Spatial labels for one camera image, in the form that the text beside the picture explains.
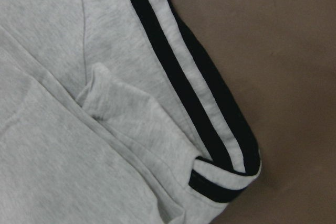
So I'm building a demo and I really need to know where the grey cartoon print t-shirt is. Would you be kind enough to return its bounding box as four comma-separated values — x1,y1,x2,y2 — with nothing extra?
1,0,261,223

